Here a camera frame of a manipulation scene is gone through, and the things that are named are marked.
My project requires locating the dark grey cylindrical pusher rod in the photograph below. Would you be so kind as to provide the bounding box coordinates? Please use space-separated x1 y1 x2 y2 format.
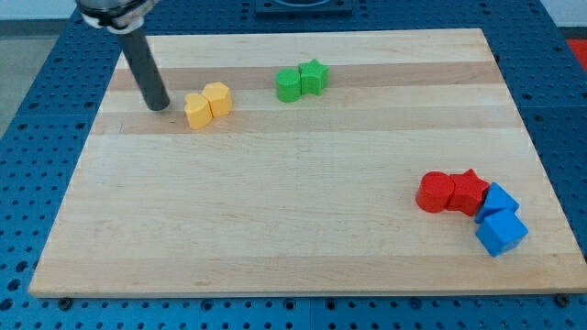
117 27 170 111

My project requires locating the yellow heart block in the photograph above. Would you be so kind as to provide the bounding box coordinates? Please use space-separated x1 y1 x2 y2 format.
184 93 213 129

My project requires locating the yellow hexagon block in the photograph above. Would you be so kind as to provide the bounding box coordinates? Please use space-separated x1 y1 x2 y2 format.
202 82 233 117

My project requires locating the green cylinder block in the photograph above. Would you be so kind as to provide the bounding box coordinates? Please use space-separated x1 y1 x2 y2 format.
275 68 301 103

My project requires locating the green star block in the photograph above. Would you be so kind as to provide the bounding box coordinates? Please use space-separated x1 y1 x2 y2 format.
299 59 329 95

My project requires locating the light wooden board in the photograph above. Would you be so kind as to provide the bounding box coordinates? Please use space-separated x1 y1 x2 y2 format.
28 28 586 298

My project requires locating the red cylinder block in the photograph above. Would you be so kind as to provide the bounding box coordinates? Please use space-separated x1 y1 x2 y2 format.
415 171 455 213

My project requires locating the red star block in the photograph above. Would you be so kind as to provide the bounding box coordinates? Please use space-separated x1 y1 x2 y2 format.
446 169 490 216

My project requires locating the blue triangle block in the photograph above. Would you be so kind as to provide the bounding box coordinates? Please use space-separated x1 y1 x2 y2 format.
474 181 520 224

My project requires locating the blue cube block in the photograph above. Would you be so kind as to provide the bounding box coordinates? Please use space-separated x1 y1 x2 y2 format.
475 209 528 258

